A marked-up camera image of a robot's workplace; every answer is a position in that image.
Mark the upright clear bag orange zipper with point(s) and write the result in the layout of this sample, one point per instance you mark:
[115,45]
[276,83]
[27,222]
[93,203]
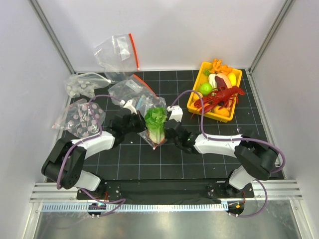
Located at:
[117,54]

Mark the small green toy sprig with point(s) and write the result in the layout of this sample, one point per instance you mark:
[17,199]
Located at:
[206,72]

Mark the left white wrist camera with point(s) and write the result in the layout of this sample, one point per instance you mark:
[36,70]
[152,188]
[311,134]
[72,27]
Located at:
[130,104]

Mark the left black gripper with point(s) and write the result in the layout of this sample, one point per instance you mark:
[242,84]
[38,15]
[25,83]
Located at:
[141,122]

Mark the aluminium post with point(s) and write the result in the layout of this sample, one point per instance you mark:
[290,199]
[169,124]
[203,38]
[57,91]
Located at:
[49,30]
[286,7]

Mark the toy orange coral piece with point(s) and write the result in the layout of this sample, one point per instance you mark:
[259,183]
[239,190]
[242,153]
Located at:
[217,67]

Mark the toy green apple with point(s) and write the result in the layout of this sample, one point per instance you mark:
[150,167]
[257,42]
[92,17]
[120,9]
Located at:
[205,88]

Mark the toy pink sausage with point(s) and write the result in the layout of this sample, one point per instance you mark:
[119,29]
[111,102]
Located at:
[226,79]

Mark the clear bag orange zipper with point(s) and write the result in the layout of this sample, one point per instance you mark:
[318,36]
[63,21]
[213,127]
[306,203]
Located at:
[132,88]
[151,102]
[117,54]

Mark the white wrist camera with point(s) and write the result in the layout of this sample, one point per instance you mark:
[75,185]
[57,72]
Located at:
[130,104]
[176,113]

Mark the toy green lettuce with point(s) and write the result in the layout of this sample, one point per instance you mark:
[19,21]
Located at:
[155,119]

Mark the right aluminium post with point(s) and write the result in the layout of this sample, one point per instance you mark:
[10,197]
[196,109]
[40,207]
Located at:
[286,7]

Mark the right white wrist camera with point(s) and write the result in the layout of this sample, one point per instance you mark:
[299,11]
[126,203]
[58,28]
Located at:
[176,113]

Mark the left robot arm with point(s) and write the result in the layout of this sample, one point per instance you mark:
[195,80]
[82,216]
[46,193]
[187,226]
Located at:
[65,162]

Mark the toy orange fruit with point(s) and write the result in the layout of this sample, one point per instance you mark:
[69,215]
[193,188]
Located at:
[221,111]

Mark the yellow plastic tray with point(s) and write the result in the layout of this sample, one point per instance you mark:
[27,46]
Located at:
[201,78]

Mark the toy red lobster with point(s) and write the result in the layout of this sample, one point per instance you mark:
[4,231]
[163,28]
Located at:
[223,98]

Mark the clear bag blue zipper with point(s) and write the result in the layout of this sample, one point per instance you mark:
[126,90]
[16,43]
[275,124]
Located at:
[140,101]

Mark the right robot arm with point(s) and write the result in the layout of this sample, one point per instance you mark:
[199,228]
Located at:
[257,157]

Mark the black grid mat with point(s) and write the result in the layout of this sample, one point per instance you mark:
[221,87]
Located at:
[135,159]

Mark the bag of pink discs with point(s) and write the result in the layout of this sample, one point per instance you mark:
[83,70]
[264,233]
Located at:
[81,120]

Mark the toy white garlic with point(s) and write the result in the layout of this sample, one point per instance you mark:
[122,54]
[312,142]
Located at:
[211,80]

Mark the left aluminium post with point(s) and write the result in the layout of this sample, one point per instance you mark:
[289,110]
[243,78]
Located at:
[49,30]

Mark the aluminium front rail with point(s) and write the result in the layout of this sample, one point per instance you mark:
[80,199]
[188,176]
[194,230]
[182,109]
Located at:
[51,199]

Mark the black mounting plate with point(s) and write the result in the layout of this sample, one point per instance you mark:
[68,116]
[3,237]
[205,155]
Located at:
[169,191]

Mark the bag of white discs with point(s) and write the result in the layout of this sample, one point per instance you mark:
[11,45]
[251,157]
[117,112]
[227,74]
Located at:
[85,84]

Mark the toy yellow lemon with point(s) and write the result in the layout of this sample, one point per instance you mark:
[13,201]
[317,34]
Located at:
[232,78]

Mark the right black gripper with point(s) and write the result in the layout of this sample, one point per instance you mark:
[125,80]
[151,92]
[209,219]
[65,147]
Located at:
[167,136]

